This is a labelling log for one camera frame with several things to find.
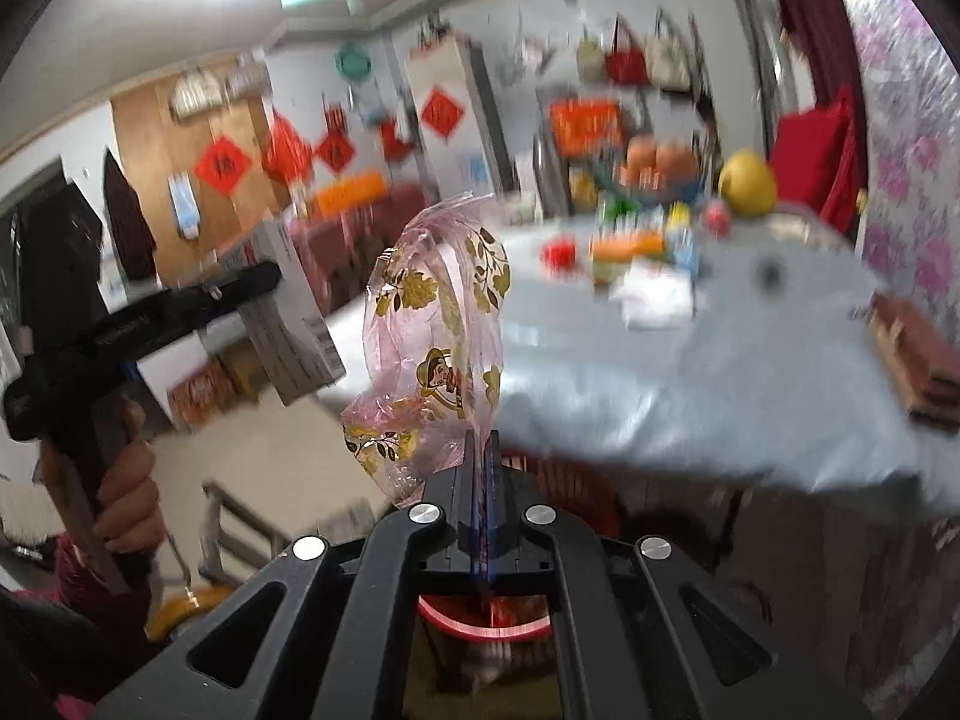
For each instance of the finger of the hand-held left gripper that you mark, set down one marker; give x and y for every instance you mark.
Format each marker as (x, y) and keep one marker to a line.
(187, 307)

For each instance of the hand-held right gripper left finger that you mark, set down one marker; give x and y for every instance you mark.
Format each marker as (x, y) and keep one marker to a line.
(473, 487)

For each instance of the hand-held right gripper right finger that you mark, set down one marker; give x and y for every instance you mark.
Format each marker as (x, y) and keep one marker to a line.
(493, 487)

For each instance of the white cardboard box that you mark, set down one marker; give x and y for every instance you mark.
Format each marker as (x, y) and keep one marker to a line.
(292, 337)

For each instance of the pink gold-leaf plastic bag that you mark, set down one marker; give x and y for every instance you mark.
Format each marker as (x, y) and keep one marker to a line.
(427, 330)

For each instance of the person's left hand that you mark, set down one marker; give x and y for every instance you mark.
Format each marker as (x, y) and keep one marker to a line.
(131, 499)

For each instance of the brown carton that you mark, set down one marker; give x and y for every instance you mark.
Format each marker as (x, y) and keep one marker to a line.
(244, 371)

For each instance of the red carton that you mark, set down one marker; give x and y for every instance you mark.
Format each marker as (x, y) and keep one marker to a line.
(202, 394)

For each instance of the blue face mask pack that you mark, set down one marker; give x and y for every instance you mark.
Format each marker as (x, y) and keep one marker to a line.
(184, 206)

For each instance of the dark hanging jacket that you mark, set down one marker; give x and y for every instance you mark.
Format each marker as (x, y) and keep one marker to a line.
(127, 217)

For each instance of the black hanging clothing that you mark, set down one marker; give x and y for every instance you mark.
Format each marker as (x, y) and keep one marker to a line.
(64, 240)

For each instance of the red diamond paper on door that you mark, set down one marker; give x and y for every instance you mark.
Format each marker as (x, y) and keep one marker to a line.
(223, 166)

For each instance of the wooden door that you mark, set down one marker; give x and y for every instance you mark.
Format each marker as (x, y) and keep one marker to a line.
(150, 135)

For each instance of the red plastic bag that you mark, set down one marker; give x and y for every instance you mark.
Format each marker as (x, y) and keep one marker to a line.
(285, 151)

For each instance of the red plastic cover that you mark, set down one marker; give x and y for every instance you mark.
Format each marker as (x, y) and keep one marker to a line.
(360, 240)

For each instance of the orange long box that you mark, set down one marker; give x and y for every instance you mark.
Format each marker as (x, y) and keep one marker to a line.
(349, 193)

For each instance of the white hanging bag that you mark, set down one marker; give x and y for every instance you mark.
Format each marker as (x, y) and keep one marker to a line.
(196, 94)

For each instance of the yellow round stool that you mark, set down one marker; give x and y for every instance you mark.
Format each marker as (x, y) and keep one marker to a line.
(176, 611)

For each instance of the orange packet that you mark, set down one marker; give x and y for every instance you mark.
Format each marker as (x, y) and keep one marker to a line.
(628, 246)

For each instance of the grey tall cabinet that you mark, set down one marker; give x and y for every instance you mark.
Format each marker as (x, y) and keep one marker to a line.
(465, 161)

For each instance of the red diamond paper on cabinet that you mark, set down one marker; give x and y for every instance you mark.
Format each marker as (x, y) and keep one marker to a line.
(442, 114)

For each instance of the blue glass fruit bowl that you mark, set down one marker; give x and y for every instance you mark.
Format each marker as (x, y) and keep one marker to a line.
(660, 187)

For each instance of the orange peach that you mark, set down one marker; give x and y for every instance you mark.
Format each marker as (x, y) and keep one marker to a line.
(677, 159)
(643, 155)

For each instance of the orange red foil bag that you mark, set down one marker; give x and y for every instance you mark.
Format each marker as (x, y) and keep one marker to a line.
(585, 127)

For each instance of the yellow pomelo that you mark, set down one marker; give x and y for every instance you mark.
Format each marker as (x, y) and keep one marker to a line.
(746, 184)

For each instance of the yellowish hanging bag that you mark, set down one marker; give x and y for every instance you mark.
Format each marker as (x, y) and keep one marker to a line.
(590, 56)

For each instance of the red hanging handbag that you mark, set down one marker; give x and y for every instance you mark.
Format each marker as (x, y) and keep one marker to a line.
(626, 64)

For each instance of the brown box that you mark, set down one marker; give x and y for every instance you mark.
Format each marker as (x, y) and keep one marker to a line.
(919, 360)

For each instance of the beige hanging tote bag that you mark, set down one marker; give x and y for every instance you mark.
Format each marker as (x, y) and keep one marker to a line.
(667, 56)

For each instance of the red cushion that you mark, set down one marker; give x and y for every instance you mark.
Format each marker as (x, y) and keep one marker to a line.
(814, 142)

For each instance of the pink floral curtain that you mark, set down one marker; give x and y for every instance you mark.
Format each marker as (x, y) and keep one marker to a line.
(907, 127)

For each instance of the red diamond wall paper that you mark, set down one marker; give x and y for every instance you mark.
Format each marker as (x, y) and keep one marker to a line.
(334, 151)

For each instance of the grey metal frame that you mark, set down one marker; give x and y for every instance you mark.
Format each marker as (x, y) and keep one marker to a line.
(225, 532)

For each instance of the small red wall paper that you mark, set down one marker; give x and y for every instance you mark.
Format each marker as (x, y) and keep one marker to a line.
(394, 140)

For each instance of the green round wall plate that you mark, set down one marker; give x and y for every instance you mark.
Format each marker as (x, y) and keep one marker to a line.
(354, 62)

